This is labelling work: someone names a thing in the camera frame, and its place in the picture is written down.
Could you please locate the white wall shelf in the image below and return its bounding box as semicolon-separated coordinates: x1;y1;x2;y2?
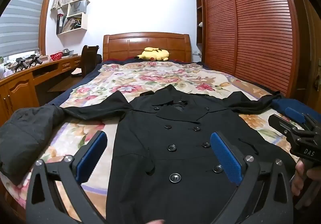
56;0;91;36

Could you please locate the bed with floral bedspread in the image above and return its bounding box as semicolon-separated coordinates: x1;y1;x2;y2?
0;61;301;214

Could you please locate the wooden slatted wardrobe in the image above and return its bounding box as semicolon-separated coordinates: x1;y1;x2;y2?
195;0;301;99

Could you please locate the black buttoned coat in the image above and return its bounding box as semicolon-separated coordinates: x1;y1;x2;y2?
60;84;299;224

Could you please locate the yellow plush toy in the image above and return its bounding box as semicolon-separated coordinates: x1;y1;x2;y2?
134;47;170;62

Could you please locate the white paper bag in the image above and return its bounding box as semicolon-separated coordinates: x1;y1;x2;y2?
70;0;87;16

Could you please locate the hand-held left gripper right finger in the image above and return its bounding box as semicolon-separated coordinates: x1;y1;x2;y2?
210;132;294;224

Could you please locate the wooden door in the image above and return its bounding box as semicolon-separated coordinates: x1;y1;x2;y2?
283;0;321;114

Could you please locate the stack of books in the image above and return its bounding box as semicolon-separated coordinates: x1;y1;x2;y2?
63;17;82;33

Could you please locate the wooden window frame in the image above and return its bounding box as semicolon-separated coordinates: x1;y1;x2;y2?
39;0;58;56

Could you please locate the grey window blind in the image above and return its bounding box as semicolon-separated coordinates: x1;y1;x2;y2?
0;0;52;57

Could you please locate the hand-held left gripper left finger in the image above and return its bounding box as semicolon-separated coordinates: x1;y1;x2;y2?
26;131;108;224

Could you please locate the dark blue cloth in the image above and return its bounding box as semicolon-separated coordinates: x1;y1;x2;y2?
272;98;305;117

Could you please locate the wooden bed headboard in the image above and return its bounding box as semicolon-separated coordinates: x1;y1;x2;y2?
103;32;192;64

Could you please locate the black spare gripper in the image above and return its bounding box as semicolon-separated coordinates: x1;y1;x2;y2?
15;58;28;72
29;54;42;67

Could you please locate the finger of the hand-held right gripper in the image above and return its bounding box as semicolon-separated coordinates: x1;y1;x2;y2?
268;114;299;139
285;106;317;131

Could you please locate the person's right hand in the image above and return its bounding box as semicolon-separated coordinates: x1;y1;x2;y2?
291;159;321;197

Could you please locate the wooden desk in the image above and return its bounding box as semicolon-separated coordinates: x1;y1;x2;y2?
0;54;83;129

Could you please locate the dark brown chair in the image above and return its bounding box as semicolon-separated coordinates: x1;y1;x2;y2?
71;45;102;79

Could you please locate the dark grey padded jacket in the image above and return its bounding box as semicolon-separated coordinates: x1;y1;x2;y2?
0;106;66;187

